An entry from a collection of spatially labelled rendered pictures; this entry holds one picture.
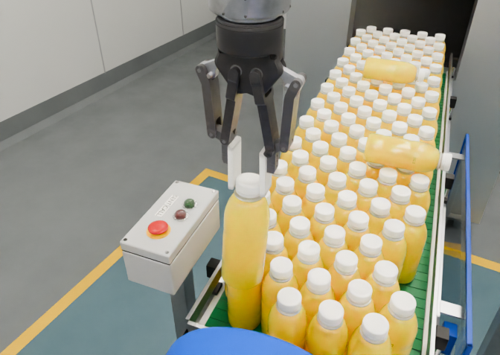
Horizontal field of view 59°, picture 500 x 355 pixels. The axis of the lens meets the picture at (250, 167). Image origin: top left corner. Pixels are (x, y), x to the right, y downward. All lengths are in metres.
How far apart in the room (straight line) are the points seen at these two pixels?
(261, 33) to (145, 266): 0.50
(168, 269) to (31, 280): 1.68
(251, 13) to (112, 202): 2.35
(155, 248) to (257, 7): 0.48
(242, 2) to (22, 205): 2.56
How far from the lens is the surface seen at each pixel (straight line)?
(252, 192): 0.60
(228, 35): 0.49
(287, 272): 0.78
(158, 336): 2.05
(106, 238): 2.52
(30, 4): 3.61
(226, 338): 0.51
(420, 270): 1.09
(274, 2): 0.47
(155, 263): 0.81
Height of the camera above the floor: 1.65
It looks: 34 degrees down
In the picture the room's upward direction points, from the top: straight up
